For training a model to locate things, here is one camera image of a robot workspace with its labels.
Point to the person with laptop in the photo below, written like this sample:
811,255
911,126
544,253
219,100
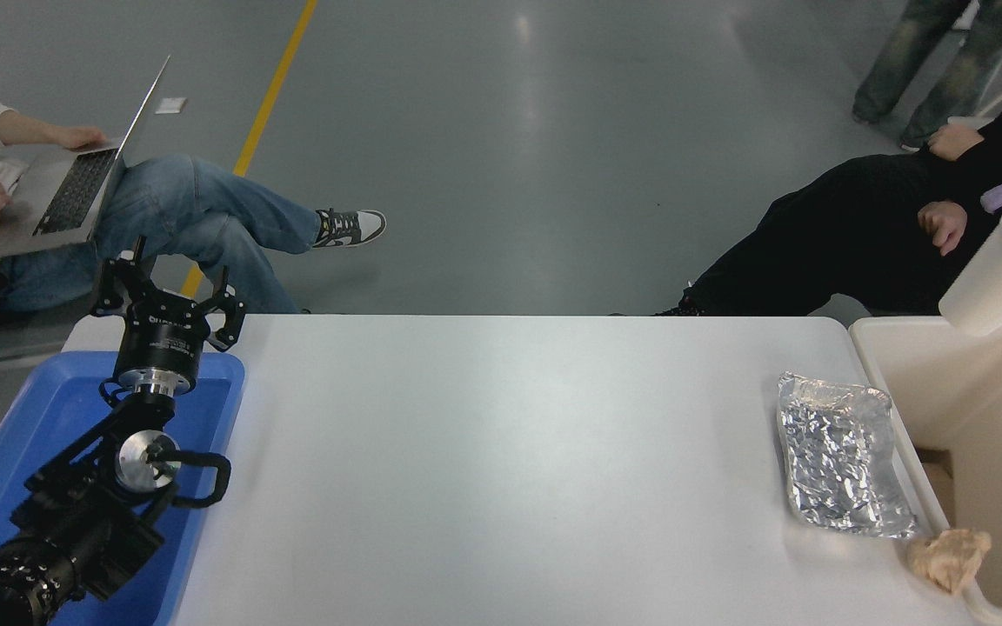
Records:
179,204

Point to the seated person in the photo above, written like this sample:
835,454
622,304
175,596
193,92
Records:
831,235

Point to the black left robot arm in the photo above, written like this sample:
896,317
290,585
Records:
75,530

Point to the standing person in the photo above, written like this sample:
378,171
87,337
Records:
901,61

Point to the white paper cup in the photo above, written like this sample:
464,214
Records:
1001,269

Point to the crumpled tan paper ball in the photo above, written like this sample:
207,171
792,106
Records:
949,556

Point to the grey chair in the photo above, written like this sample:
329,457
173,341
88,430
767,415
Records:
23,335

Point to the silver laptop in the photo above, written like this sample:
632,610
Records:
75,191

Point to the blue plastic tray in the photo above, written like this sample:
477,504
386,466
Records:
40,409

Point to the person's left hand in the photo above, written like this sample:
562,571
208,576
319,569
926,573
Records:
945,224
83,137

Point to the crumpled silver foil tray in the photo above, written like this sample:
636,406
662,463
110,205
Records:
840,452

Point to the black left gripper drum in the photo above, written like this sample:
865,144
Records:
162,339

